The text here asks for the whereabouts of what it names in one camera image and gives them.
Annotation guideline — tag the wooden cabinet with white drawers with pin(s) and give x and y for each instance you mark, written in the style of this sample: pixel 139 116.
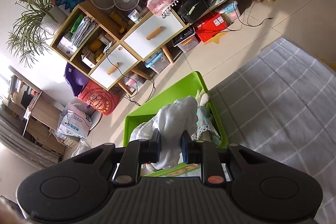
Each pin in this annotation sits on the wooden cabinet with white drawers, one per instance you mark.
pixel 138 43

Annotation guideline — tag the black bag on shelf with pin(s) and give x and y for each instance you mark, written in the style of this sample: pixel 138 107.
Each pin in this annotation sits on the black bag on shelf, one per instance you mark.
pixel 191 10

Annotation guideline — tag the clear box blue lid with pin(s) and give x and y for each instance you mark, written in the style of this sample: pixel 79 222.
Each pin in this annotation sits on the clear box blue lid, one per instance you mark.
pixel 157 62

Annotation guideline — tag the red printed bucket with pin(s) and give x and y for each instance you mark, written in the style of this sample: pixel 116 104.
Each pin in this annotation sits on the red printed bucket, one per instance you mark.
pixel 98 98

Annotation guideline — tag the green plastic cookie box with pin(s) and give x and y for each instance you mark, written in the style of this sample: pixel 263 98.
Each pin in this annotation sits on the green plastic cookie box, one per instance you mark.
pixel 187 86

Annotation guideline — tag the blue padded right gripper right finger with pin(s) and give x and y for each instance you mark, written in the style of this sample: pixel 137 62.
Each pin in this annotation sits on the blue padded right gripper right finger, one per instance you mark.
pixel 208 156

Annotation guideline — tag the green potted plant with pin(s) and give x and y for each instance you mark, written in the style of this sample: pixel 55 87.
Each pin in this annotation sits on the green potted plant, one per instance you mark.
pixel 27 40

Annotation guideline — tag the grey checked table cloth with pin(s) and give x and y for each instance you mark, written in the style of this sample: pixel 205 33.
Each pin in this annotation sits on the grey checked table cloth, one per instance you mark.
pixel 282 104

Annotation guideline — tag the red cardboard box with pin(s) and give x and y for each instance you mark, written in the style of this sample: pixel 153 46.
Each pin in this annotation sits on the red cardboard box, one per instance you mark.
pixel 209 25

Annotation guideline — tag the beige rabbit doll blue dress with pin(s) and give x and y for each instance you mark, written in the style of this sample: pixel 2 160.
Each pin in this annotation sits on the beige rabbit doll blue dress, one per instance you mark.
pixel 205 128

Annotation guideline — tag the white blue paper bag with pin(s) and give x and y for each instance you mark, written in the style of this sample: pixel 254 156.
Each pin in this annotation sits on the white blue paper bag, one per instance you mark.
pixel 73 122

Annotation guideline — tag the white cloth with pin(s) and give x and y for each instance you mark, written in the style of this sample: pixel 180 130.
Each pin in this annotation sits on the white cloth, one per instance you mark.
pixel 171 121

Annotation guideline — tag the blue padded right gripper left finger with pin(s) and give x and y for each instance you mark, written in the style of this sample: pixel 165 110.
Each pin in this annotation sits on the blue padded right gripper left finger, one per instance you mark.
pixel 133 156

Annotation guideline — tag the purple bag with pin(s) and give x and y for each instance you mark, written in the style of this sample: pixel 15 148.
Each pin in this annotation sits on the purple bag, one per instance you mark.
pixel 75 79

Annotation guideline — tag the person's left hand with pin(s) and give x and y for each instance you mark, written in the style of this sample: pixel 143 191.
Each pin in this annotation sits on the person's left hand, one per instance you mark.
pixel 8 216

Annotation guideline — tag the wooden desk shelf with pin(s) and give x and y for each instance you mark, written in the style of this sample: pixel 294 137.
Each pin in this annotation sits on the wooden desk shelf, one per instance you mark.
pixel 28 122

